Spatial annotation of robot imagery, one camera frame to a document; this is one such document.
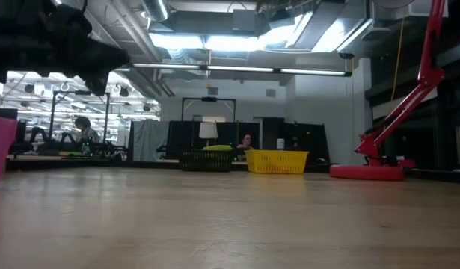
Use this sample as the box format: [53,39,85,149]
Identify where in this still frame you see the background robot workstation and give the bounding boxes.
[8,125,122,158]

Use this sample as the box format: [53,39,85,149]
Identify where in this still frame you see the black partition booth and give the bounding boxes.
[126,119,331,165]

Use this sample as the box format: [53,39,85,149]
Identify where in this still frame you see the red desk lamp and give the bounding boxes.
[329,0,448,182]

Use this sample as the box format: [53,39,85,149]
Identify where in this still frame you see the silver round air duct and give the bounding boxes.
[141,0,171,22]

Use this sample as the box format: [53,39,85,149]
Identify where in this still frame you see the grey curtain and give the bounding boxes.
[133,119,171,162]

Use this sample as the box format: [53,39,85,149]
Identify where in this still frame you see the white shade table lamp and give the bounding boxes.
[198,121,219,147]

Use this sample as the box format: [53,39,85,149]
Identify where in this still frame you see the black mesh basket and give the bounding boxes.
[179,149,235,173]

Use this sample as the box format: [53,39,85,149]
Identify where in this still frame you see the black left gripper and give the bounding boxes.
[0,0,132,96]

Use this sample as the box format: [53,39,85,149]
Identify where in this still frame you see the black background gantry frame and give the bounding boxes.
[181,96,237,123]
[49,90,111,150]

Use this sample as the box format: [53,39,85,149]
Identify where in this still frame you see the yellow hanging cable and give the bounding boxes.
[387,18,405,113]

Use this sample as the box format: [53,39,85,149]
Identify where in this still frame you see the dark glass cabinet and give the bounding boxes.
[366,74,460,173]

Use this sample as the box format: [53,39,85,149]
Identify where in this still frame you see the long LED light bar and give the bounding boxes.
[113,61,353,78]

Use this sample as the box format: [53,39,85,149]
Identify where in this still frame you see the person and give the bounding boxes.
[236,133,255,152]
[73,115,102,146]

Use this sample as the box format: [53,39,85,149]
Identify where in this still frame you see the yellow mesh basket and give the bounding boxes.
[245,149,310,175]

